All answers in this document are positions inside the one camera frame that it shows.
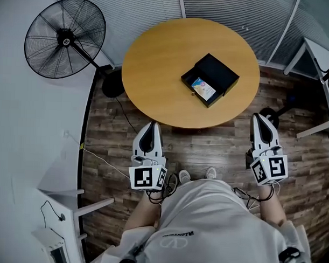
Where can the black table base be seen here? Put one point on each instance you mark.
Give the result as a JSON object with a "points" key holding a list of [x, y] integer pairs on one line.
{"points": [[194, 130]]}

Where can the black standing fan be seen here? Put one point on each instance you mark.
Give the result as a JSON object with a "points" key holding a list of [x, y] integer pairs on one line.
{"points": [[65, 38]]}

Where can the person's right shoe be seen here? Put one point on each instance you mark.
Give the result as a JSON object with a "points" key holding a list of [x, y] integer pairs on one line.
{"points": [[211, 173]]}

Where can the black drawer box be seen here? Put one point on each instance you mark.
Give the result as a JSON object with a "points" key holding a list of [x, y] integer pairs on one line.
{"points": [[218, 69]]}

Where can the person's left forearm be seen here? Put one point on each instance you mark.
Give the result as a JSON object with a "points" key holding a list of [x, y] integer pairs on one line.
{"points": [[144, 213]]}

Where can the person's left shoe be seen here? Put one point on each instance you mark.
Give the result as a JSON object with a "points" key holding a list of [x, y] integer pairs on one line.
{"points": [[184, 176]]}

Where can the person's white shirt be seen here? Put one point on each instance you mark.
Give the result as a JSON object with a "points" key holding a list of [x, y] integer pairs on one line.
{"points": [[209, 227]]}

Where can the black electric scooter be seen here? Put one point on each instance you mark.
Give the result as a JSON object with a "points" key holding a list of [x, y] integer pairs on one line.
{"points": [[270, 117]]}

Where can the blue round object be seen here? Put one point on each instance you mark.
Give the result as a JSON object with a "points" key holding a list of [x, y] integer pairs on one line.
{"points": [[291, 98]]}

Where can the white appliance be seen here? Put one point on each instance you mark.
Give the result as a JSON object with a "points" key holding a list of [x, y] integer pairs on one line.
{"points": [[48, 245]]}

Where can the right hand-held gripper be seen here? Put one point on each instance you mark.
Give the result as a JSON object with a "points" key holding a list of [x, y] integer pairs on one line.
{"points": [[276, 167]]}

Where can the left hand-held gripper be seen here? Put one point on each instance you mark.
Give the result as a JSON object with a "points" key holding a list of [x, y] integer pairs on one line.
{"points": [[144, 177]]}

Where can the person's right forearm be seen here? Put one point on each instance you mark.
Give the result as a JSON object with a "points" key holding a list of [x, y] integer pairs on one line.
{"points": [[272, 210]]}

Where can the blue white packet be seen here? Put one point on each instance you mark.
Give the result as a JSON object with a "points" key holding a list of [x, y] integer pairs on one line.
{"points": [[203, 88]]}

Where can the person's shoe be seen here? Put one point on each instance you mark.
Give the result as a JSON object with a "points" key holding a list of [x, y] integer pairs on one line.
{"points": [[184, 176], [211, 173]]}

